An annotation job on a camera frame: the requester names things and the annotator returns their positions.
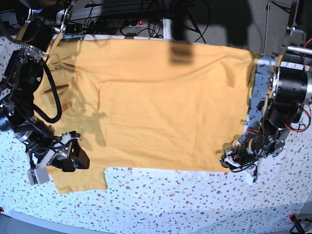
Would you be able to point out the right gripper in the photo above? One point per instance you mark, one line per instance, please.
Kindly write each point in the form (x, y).
(63, 152)

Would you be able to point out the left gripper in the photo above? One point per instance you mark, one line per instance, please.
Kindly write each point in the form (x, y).
(244, 156)

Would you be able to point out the yellow T-shirt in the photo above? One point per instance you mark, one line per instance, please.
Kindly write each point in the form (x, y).
(149, 104)

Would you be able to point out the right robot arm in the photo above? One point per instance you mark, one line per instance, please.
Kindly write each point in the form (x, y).
(45, 24)

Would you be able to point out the terrazzo pattern table cloth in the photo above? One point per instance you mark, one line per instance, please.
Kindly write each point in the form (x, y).
(157, 201)

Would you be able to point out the black table clamp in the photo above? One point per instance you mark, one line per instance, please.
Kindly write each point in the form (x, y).
(130, 35)

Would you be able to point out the black power strip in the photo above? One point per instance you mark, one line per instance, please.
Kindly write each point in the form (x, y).
(115, 23)

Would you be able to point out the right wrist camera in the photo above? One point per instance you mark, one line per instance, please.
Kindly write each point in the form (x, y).
(38, 176)

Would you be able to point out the red clamp handle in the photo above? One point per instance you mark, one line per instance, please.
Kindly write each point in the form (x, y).
(297, 228)

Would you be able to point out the aluminium profile post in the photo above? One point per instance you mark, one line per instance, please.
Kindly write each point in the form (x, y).
(167, 28)

